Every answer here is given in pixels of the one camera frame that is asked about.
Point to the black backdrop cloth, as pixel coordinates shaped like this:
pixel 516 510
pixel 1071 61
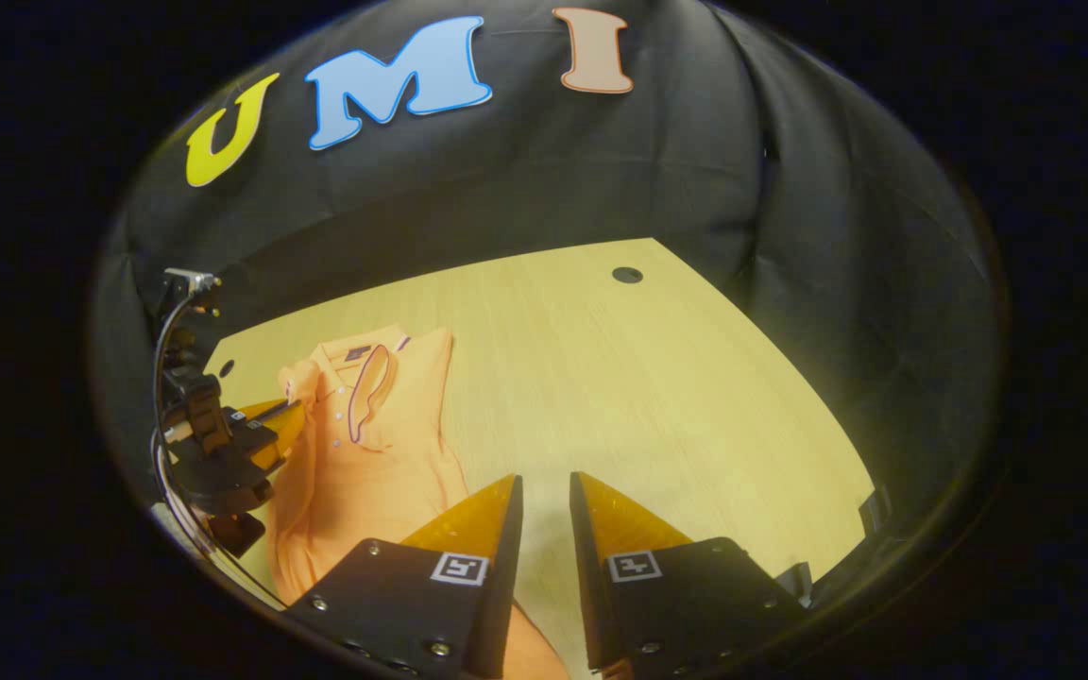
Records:
pixel 695 170

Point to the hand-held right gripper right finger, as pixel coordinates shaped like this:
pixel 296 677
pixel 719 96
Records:
pixel 591 586

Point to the orange T-shirt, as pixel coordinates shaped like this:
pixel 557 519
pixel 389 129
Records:
pixel 383 472

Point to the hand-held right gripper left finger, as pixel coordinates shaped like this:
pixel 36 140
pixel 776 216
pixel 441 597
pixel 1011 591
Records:
pixel 501 586

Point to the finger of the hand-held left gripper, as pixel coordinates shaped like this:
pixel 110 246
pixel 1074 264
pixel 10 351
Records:
pixel 287 423

